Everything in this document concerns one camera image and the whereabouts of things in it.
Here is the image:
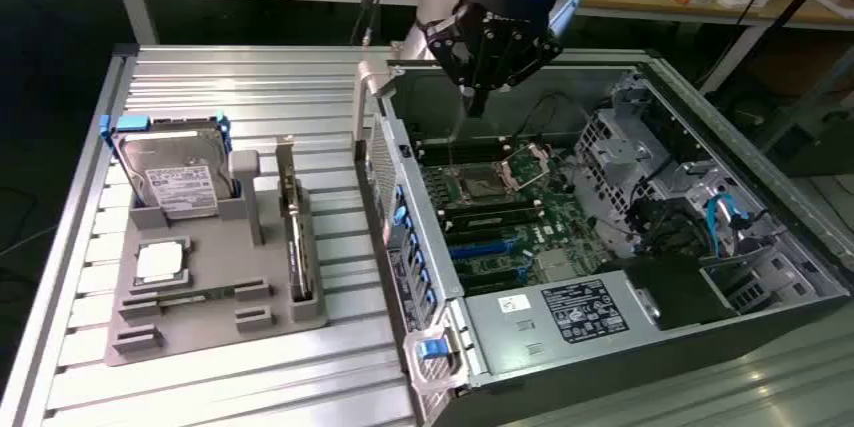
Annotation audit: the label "graphics card with fan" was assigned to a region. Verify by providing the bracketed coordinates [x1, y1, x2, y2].
[274, 134, 316, 304]

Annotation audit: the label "metal socket cover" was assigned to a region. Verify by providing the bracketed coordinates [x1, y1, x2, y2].
[492, 141, 555, 191]

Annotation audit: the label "perforated metal drive cage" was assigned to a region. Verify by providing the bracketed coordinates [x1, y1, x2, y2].
[571, 71, 708, 208]

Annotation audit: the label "CPU socket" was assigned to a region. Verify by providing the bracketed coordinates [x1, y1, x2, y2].
[452, 164, 509, 202]

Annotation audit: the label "black RAM stick white label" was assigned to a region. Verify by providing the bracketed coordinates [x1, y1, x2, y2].
[442, 214, 539, 237]

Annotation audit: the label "green motherboard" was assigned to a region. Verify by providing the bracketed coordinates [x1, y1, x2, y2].
[416, 136, 641, 298]

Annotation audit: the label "blue expansion slot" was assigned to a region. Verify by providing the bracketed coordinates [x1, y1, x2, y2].
[449, 240, 516, 259]

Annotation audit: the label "blue card retainer clips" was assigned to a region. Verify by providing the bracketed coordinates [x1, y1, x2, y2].
[390, 185, 442, 311]

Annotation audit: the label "silver chipset heatsink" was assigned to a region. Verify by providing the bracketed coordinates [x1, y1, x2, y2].
[532, 251, 579, 284]

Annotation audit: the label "black expansion slot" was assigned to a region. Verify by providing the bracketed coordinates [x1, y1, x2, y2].
[460, 278, 529, 297]
[458, 266, 522, 284]

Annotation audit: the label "dark computer tower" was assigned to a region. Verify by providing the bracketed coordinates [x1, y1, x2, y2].
[765, 106, 854, 178]

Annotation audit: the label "grey power supply unit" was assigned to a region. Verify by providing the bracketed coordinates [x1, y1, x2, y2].
[462, 269, 663, 383]

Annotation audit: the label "black fan shroud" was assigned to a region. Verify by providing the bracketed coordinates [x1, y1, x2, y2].
[592, 256, 739, 331]

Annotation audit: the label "grey parts rack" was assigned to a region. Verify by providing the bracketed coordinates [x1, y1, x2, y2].
[98, 149, 329, 368]

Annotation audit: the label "empty metal disk bay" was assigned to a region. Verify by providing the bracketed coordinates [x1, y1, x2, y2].
[696, 239, 836, 319]

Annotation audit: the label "blue case latch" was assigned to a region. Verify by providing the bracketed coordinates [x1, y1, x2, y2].
[413, 339, 446, 362]

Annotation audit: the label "silver CPU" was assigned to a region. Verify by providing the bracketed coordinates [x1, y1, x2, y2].
[132, 241, 190, 284]

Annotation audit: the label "green RAM stick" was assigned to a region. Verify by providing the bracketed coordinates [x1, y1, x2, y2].
[153, 286, 236, 304]

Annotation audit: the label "black open PC case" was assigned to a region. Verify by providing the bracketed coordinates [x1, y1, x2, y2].
[350, 59, 854, 427]

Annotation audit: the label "thin black looped wire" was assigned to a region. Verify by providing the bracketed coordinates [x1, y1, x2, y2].
[517, 91, 576, 144]

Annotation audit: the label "cluttered wooden desk grey frame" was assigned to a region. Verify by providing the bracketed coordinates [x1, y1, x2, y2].
[572, 0, 854, 94]

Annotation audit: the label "black wire bundle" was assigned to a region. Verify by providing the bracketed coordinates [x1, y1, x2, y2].
[629, 196, 709, 259]

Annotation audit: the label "light blue wire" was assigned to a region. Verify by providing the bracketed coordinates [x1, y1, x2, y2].
[704, 189, 745, 261]

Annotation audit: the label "hard disk with blue bracket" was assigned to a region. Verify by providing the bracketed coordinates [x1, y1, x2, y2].
[97, 114, 234, 221]

